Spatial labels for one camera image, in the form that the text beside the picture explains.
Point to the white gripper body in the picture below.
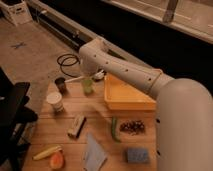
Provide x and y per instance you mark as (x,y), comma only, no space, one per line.
(89,75)

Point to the white dish brush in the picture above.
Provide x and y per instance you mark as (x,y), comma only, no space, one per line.
(100,74)

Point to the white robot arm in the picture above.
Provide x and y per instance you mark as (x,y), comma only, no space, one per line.
(184,109)

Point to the yellow plastic tray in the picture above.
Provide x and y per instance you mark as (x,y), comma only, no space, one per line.
(119,95)

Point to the green plastic cup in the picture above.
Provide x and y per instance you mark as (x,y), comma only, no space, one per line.
(87,86)

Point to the dark metal cup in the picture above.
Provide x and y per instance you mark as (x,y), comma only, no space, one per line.
(60,83)

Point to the white paper cup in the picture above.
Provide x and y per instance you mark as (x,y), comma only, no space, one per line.
(55,100)

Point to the green chili pepper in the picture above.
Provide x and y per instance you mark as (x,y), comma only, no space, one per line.
(113,129)

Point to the black and white eraser block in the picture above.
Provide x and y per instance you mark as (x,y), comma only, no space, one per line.
(77,124)

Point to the bunch of dark grapes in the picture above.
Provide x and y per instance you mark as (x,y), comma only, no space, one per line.
(132,127)

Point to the blue grey cloth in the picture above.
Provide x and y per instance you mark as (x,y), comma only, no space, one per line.
(94,156)

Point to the blue sponge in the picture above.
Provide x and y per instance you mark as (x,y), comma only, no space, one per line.
(137,155)

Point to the black chair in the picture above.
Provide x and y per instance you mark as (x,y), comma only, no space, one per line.
(14,116)

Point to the orange peach fruit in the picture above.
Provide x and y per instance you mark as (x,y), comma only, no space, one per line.
(57,160)

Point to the white storage box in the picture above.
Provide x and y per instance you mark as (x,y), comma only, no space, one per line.
(16,14)

